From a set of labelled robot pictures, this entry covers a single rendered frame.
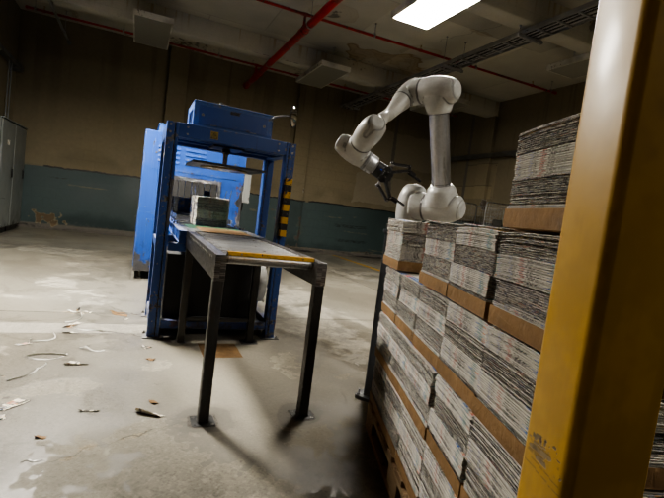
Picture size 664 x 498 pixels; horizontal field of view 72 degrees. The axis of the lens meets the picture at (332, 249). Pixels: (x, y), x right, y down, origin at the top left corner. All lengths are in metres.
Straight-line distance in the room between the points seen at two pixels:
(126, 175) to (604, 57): 10.54
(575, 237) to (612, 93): 0.15
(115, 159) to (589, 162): 10.58
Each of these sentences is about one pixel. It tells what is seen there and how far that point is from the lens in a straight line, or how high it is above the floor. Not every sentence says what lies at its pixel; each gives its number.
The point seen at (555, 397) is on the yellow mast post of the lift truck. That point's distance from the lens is 0.58.
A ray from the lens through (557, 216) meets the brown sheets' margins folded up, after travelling 0.96.
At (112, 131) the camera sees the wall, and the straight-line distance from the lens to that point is 10.95.
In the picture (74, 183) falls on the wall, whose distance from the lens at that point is 10.94.
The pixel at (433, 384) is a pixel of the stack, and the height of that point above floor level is 0.56.
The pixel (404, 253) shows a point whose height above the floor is 0.91.
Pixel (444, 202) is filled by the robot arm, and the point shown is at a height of 1.18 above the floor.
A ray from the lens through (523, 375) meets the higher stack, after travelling 1.04.
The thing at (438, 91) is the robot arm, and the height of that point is 1.70.
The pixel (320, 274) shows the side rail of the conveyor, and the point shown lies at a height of 0.74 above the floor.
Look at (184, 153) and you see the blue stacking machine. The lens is 5.77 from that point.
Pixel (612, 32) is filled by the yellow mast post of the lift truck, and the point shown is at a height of 1.27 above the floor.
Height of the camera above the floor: 1.05
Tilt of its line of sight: 4 degrees down
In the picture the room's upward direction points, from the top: 7 degrees clockwise
